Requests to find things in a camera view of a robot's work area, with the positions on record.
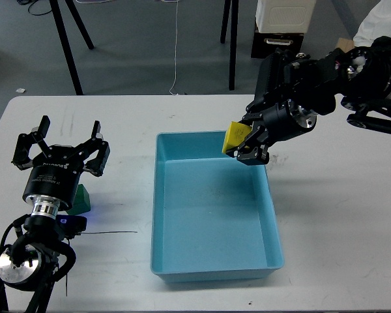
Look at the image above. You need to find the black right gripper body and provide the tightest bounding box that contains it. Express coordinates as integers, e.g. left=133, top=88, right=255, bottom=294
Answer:
left=253, top=100, right=317, bottom=145

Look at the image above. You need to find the white appliance box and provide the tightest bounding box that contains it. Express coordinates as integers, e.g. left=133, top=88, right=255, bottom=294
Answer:
left=255, top=0, right=316, bottom=33

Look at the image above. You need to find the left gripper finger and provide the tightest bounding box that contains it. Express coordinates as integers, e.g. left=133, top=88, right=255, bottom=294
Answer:
left=68, top=121, right=110, bottom=177
left=12, top=115, right=51, bottom=170

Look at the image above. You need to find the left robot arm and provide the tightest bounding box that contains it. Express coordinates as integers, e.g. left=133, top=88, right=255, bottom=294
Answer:
left=0, top=115, right=110, bottom=312

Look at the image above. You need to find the seated person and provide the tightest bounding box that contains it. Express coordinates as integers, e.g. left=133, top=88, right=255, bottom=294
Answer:
left=353, top=0, right=391, bottom=47

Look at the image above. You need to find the light blue plastic bin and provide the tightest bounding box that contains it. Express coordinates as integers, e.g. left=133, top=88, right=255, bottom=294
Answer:
left=151, top=131, right=285, bottom=282

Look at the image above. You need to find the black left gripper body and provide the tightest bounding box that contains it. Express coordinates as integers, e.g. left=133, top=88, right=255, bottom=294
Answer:
left=22, top=145, right=84, bottom=211

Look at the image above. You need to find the white cable on floor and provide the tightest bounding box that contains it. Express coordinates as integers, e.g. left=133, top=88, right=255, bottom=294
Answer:
left=74, top=0, right=188, bottom=97

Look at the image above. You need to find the black tripod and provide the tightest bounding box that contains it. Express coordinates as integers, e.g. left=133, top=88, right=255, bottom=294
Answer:
left=49, top=0, right=94, bottom=96
left=220, top=0, right=239, bottom=91

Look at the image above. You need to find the dark brown crate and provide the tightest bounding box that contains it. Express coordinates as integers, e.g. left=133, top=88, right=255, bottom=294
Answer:
left=251, top=31, right=304, bottom=59

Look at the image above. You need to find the yellow block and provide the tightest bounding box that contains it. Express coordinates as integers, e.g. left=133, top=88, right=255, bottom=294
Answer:
left=222, top=121, right=252, bottom=157

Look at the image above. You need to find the black cable on floor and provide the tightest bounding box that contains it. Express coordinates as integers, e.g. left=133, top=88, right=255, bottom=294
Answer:
left=18, top=0, right=54, bottom=16

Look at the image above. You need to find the black tripod left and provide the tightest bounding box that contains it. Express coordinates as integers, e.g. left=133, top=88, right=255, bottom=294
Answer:
left=49, top=0, right=94, bottom=96

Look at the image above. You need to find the cardboard box with handles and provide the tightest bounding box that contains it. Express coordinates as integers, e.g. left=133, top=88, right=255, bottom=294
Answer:
left=336, top=38, right=356, bottom=53

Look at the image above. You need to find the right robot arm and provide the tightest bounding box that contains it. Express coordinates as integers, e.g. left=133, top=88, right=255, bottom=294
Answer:
left=224, top=37, right=391, bottom=166

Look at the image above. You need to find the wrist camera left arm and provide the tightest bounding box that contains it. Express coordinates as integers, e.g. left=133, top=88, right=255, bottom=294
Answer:
left=57, top=215, right=87, bottom=239

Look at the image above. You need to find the black tripod right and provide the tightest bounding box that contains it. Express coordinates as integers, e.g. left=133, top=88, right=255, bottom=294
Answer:
left=220, top=0, right=239, bottom=91

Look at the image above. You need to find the green block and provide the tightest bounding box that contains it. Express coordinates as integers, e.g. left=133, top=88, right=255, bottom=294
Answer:
left=67, top=184, right=91, bottom=215

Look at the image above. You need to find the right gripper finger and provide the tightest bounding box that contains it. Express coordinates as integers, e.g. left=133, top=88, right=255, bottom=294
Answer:
left=236, top=125, right=269, bottom=166
left=240, top=101, right=274, bottom=125

